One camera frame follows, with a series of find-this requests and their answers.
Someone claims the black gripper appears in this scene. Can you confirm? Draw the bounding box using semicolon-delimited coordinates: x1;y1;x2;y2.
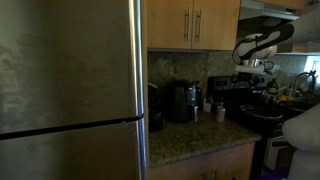
237;72;259;87

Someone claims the black kitchen stove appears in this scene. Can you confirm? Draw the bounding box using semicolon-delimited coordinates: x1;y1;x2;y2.
207;75;301;176

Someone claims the green glass bottle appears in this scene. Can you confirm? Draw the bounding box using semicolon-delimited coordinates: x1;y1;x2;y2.
267;78;280;95

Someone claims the black frying pan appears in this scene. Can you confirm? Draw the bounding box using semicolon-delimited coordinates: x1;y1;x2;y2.
239;104;284;120

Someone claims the small white container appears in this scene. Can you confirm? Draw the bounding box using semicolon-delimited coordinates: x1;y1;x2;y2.
203;101;213;113

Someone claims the curved metal faucet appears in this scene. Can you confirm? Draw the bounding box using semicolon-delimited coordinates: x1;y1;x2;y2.
292;70;317;98

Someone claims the dark slim bottle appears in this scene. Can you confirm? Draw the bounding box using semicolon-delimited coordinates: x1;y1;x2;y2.
194;80;203;111

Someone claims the kitchen sink basin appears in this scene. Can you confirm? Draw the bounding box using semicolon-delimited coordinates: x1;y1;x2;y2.
276;95;320;114

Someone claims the bright window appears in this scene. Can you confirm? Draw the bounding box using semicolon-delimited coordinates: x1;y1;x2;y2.
303;55;320;76

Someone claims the silver range hood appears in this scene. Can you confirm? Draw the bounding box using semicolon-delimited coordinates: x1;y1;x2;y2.
238;0;301;23

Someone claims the black air fryer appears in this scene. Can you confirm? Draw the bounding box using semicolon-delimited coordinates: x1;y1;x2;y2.
164;79;200;124

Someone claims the wooden cabinet above hood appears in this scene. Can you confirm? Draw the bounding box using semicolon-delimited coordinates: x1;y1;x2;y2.
256;0;306;10

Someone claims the wooden base cabinet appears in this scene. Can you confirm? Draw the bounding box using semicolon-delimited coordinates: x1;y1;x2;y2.
148;142;257;180

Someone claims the black coffee maker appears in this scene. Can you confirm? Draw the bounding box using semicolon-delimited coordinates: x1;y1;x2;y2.
148;82;164;133

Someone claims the stainless steel fridge door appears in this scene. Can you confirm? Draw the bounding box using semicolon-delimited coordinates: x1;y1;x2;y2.
0;0;145;136

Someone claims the stainless steel freezer drawer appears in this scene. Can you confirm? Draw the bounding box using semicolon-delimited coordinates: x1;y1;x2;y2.
0;118;148;180

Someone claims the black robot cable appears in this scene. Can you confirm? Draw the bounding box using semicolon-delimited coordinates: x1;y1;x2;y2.
262;59;275;75

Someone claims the wooden wall cabinet door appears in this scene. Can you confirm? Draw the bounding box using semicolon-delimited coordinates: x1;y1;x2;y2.
147;0;194;50
191;0;242;52

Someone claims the metal cabinet bar handle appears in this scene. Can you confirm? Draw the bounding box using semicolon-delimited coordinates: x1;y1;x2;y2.
195;9;203;43
183;8;191;43

